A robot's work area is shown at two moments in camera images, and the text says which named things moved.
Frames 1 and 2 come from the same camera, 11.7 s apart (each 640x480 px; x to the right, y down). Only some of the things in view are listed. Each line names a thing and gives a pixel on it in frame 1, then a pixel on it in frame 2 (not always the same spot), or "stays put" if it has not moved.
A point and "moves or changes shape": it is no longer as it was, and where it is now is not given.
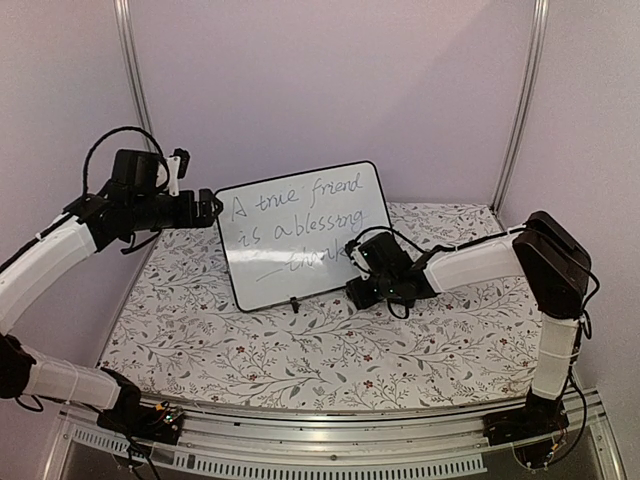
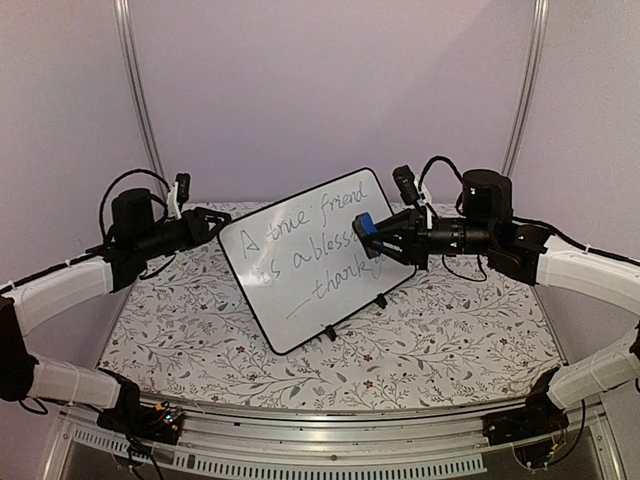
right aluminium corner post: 533,69 stays put
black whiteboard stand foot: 295,305 -> 330,332
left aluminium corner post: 130,45 stays put
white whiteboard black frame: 287,238 moves or changes shape
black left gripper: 188,218 -> 197,223
